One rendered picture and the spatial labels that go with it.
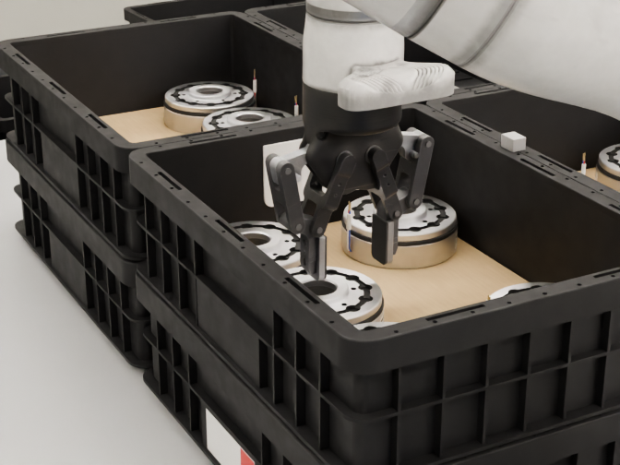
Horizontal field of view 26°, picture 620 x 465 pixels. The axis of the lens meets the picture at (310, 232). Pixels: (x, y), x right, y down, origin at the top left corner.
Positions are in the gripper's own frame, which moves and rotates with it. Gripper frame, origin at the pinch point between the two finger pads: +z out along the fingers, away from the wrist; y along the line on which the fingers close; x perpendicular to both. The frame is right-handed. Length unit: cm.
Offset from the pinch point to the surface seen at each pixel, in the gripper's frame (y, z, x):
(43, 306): 13.0, 19.3, -39.5
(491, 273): -15.2, 6.0, -1.4
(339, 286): 1.5, 2.3, 1.0
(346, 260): -5.6, 6.0, -9.8
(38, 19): -82, 69, -336
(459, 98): -22.9, -4.0, -18.0
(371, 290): -0.9, 2.8, 1.9
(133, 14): -57, 31, -188
